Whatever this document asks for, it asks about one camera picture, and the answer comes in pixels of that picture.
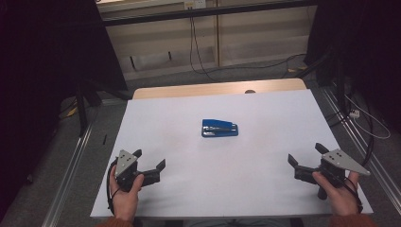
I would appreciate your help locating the yellow floor tape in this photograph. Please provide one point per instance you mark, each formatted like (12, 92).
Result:
(72, 111)
(298, 69)

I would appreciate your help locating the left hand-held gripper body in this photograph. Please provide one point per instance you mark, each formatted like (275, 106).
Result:
(126, 162)

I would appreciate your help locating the person's right hand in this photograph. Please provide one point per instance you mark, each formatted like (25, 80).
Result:
(340, 197)

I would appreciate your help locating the dark wall rail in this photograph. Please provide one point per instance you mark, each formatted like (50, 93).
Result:
(201, 12)

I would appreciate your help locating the white power adapter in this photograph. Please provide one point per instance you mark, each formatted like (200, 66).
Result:
(354, 113)

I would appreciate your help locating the blue stapler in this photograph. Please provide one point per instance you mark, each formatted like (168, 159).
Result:
(220, 127)

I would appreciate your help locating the aluminium floor rail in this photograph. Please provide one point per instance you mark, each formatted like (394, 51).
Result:
(378, 170)
(67, 179)

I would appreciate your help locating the black curtain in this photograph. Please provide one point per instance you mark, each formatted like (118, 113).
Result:
(369, 47)
(47, 78)

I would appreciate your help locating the dark table grommet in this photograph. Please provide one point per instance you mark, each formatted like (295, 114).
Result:
(250, 91)

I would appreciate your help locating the black metal stand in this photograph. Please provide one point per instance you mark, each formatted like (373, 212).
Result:
(339, 85)
(82, 110)

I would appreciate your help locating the wooden table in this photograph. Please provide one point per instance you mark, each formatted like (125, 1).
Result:
(205, 90)

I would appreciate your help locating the person's left hand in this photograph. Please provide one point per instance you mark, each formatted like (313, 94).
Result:
(126, 201)

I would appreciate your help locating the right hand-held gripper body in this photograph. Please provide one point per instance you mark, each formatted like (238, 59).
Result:
(340, 160)

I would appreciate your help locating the small black floor piece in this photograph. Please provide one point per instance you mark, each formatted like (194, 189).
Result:
(104, 139)

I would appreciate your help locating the white wall socket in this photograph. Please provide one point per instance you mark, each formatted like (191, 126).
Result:
(195, 3)

